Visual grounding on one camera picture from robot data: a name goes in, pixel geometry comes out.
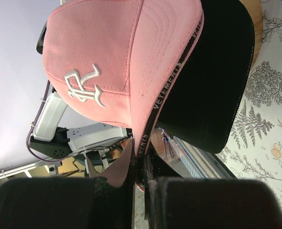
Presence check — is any black baseball cap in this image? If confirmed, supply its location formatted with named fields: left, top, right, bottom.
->
left=157, top=0, right=255, bottom=154

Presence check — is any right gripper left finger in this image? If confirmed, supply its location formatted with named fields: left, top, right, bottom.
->
left=0, top=139, right=135, bottom=229

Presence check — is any wooden hat stand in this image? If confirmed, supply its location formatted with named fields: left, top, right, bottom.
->
left=240, top=0, right=263, bottom=67

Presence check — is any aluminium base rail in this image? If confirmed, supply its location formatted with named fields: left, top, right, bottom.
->
left=151, top=128, right=236, bottom=179

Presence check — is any pink cap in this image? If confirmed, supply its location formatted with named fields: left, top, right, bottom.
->
left=42, top=0, right=204, bottom=190

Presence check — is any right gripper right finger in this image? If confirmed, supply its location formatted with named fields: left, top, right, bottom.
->
left=144, top=156, right=282, bottom=229

